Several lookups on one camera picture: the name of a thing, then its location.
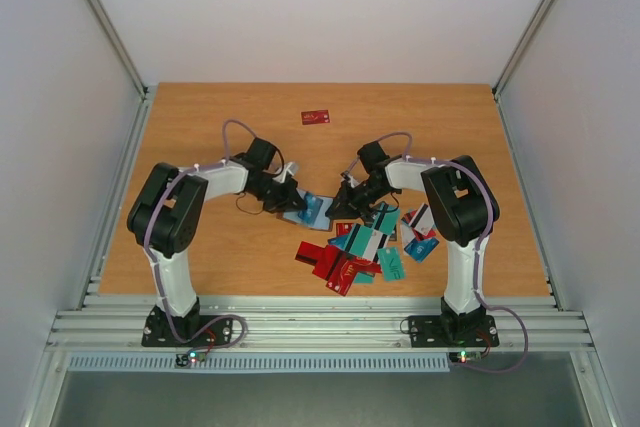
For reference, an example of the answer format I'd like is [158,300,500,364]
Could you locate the aluminium frame rails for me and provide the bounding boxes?
[46,295,594,353]

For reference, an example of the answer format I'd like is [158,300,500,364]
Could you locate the right circuit board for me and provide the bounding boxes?
[449,350,484,364]

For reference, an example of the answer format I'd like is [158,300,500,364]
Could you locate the brown leather card holder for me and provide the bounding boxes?
[276,189,333,232]

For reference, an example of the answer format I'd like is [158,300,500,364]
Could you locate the blue card centre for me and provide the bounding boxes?
[327,234,350,249]

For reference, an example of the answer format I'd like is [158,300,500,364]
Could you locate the blue card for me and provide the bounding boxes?
[298,192,332,224]
[403,237,439,263]
[327,234,350,249]

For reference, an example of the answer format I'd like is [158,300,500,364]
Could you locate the small red card top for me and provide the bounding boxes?
[335,222,355,236]

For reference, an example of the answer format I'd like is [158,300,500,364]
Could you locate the frame post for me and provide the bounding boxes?
[85,0,148,99]
[492,0,557,102]

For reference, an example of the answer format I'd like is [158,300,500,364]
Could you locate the red card left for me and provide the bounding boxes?
[312,245,346,281]

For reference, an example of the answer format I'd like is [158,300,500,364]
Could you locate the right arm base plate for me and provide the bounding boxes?
[407,315,500,348]

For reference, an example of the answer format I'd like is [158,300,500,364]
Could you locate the circuit board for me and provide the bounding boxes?
[175,351,207,368]
[449,350,484,364]

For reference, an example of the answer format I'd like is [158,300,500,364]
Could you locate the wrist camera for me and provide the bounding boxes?
[341,171,359,188]
[274,161,299,184]

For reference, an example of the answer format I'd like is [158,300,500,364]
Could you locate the dark red striped card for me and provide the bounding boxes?
[295,241,325,266]

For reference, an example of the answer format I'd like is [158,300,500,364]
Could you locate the left circuit board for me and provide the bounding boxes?
[175,351,207,368]

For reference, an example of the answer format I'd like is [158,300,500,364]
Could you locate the blue card right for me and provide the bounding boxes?
[403,237,439,263]

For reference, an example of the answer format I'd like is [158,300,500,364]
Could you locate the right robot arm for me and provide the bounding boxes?
[327,141,500,344]

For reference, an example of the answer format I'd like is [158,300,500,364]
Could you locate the teal card with stripe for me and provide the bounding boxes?
[371,202,400,236]

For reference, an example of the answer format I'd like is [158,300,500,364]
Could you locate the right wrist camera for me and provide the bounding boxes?
[341,171,359,188]

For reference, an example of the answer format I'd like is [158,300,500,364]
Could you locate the grey slotted cable duct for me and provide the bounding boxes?
[67,352,450,374]

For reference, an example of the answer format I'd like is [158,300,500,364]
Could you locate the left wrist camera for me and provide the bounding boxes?
[274,161,299,184]

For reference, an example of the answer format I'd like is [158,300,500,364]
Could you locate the right frame post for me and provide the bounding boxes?
[492,0,557,102]

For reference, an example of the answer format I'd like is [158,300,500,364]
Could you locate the lone red card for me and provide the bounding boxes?
[301,110,330,126]

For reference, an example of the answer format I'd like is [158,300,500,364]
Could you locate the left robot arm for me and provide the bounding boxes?
[127,138,307,345]

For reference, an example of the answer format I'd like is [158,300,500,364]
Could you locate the red VIP card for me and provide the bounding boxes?
[326,260,359,297]

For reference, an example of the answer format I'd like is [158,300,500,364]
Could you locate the blue card bottom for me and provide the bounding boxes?
[298,192,332,224]

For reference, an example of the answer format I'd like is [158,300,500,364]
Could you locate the white card with stripe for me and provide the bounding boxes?
[402,203,436,240]

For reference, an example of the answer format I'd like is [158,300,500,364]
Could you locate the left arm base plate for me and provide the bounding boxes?
[141,311,233,348]

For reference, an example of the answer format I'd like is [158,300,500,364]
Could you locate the white card centre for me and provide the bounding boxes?
[362,229,389,263]

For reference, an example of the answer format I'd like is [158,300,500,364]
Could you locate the left frame post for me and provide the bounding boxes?
[85,0,148,99]

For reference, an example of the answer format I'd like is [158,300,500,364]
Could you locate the teal card bottom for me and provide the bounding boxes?
[344,224,374,257]

